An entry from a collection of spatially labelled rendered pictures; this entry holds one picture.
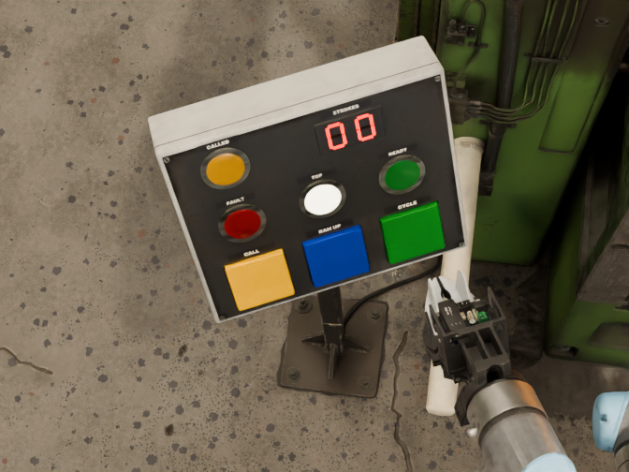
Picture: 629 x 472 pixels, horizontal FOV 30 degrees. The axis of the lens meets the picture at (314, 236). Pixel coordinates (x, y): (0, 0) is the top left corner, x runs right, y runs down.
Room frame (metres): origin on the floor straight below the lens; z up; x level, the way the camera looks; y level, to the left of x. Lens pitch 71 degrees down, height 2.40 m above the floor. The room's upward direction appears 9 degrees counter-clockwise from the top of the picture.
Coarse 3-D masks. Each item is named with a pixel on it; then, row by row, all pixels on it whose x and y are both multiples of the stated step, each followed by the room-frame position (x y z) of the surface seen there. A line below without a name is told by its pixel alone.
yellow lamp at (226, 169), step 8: (216, 160) 0.53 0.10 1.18; (224, 160) 0.53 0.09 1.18; (232, 160) 0.53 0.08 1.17; (240, 160) 0.53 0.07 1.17; (208, 168) 0.52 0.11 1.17; (216, 168) 0.52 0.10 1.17; (224, 168) 0.52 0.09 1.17; (232, 168) 0.52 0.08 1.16; (240, 168) 0.52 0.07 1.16; (208, 176) 0.52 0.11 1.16; (216, 176) 0.51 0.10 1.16; (224, 176) 0.51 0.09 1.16; (232, 176) 0.51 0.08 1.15; (240, 176) 0.51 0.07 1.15; (224, 184) 0.51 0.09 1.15
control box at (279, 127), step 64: (384, 64) 0.61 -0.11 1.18; (192, 128) 0.57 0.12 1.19; (256, 128) 0.55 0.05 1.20; (320, 128) 0.55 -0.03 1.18; (384, 128) 0.54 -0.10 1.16; (448, 128) 0.54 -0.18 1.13; (192, 192) 0.51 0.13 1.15; (256, 192) 0.50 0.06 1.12; (384, 192) 0.50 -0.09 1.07; (448, 192) 0.49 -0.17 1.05; (192, 256) 0.46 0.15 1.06; (384, 256) 0.45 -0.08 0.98
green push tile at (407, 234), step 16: (416, 208) 0.48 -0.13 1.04; (432, 208) 0.48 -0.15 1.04; (384, 224) 0.47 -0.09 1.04; (400, 224) 0.47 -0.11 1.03; (416, 224) 0.47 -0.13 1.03; (432, 224) 0.47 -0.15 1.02; (384, 240) 0.46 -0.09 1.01; (400, 240) 0.45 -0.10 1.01; (416, 240) 0.45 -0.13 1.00; (432, 240) 0.45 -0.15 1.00; (400, 256) 0.44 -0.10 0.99; (416, 256) 0.44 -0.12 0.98
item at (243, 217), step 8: (232, 216) 0.48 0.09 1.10; (240, 216) 0.48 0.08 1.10; (248, 216) 0.48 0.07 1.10; (256, 216) 0.48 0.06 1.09; (232, 224) 0.48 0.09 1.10; (240, 224) 0.48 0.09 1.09; (248, 224) 0.48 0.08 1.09; (256, 224) 0.48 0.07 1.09; (232, 232) 0.47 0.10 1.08; (240, 232) 0.47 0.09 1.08; (248, 232) 0.47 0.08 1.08
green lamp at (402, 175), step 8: (408, 160) 0.52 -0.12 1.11; (392, 168) 0.51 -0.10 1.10; (400, 168) 0.51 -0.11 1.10; (408, 168) 0.51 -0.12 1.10; (416, 168) 0.51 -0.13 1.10; (392, 176) 0.51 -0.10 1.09; (400, 176) 0.51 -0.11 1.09; (408, 176) 0.51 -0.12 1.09; (416, 176) 0.51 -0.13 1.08; (392, 184) 0.50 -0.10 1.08; (400, 184) 0.50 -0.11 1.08; (408, 184) 0.50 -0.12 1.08
